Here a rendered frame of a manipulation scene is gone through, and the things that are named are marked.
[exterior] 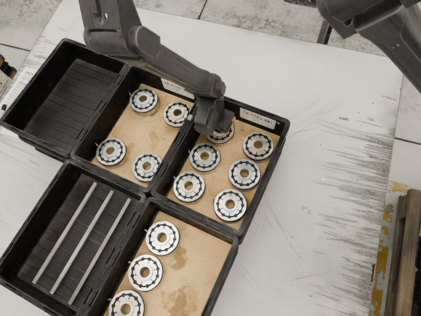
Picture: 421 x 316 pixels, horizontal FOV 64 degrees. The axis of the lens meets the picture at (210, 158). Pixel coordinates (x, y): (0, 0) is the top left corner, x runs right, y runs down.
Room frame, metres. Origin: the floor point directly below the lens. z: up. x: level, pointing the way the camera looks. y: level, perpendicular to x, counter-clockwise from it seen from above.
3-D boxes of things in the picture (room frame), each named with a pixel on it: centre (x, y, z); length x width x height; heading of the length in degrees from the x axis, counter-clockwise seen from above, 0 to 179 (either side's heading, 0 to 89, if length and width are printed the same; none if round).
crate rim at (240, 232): (0.40, -0.04, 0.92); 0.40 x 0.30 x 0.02; 144
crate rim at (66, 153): (0.75, 0.45, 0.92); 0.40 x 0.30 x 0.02; 144
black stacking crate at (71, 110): (0.75, 0.45, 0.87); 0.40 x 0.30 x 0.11; 144
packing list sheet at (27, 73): (0.92, 0.73, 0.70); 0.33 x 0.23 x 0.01; 151
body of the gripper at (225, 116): (0.52, -0.04, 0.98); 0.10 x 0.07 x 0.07; 52
